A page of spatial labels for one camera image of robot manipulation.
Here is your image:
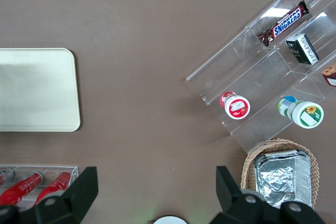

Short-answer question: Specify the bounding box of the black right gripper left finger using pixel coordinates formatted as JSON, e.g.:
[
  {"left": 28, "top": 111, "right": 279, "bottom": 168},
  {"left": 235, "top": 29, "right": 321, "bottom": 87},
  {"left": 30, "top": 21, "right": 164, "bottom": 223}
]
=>
[{"left": 33, "top": 166, "right": 99, "bottom": 224}]

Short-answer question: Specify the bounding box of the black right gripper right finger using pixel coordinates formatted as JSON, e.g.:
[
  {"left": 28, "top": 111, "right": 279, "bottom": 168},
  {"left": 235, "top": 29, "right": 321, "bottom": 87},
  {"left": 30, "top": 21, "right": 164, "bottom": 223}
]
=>
[{"left": 212, "top": 165, "right": 268, "bottom": 224}]

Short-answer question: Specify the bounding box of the tan wicker basket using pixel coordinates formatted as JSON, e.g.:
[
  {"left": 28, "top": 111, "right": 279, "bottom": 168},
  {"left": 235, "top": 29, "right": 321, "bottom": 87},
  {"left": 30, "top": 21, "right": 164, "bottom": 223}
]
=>
[{"left": 240, "top": 138, "right": 320, "bottom": 209}]

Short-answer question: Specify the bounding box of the beige plastic tray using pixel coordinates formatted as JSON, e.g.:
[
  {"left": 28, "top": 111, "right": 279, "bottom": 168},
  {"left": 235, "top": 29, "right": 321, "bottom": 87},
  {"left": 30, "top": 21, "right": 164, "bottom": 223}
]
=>
[{"left": 0, "top": 48, "right": 81, "bottom": 132}]

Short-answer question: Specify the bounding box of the clear acrylic bottle rack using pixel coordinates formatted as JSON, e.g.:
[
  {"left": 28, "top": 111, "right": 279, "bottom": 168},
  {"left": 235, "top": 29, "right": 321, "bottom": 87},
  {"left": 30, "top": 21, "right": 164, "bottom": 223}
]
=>
[{"left": 0, "top": 165, "right": 79, "bottom": 207}]

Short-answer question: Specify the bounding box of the aluminium foil container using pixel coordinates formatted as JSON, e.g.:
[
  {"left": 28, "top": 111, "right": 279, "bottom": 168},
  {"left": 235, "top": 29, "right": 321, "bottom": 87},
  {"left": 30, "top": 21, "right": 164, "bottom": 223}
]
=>
[{"left": 253, "top": 150, "right": 313, "bottom": 209}]

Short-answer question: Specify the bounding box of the red lid yogurt cup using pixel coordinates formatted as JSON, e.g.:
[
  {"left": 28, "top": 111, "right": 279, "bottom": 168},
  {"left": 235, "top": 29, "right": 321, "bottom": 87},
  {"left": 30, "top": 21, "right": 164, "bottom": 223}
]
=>
[{"left": 219, "top": 91, "right": 251, "bottom": 120}]

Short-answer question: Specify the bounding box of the green lid yogurt cup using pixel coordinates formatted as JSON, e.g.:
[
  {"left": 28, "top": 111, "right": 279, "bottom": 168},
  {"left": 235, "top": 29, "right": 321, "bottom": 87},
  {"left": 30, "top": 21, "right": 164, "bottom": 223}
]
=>
[{"left": 277, "top": 95, "right": 324, "bottom": 129}]

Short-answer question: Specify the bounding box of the clear acrylic stepped shelf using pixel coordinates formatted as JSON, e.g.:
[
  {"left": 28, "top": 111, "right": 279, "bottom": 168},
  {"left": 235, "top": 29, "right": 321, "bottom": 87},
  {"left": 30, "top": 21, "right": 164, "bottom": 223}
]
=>
[{"left": 185, "top": 0, "right": 336, "bottom": 154}]

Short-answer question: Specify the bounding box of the red cookie box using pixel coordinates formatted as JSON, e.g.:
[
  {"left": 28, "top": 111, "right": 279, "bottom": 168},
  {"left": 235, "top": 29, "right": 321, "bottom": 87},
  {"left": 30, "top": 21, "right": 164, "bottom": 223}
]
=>
[{"left": 322, "top": 62, "right": 336, "bottom": 87}]

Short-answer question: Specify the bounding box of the small black white box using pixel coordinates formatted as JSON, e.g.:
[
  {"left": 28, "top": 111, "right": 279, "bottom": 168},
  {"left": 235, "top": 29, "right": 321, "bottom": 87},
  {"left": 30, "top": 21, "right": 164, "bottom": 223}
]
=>
[{"left": 285, "top": 33, "right": 320, "bottom": 66}]

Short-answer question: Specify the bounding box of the Snickers chocolate bar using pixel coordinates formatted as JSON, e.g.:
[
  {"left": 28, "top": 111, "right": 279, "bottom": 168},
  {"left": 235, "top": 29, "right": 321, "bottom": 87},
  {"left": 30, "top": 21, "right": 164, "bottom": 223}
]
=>
[{"left": 257, "top": 0, "right": 310, "bottom": 48}]

